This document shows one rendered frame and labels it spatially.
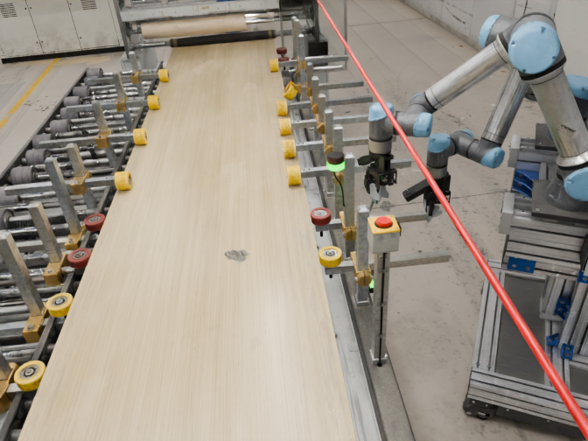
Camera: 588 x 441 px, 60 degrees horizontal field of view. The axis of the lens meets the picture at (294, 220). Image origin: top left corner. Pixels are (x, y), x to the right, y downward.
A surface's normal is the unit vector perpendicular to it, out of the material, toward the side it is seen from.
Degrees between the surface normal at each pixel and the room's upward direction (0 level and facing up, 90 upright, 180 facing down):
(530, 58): 83
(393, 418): 0
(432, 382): 0
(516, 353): 0
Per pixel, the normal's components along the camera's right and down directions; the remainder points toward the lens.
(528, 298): -0.07, -0.83
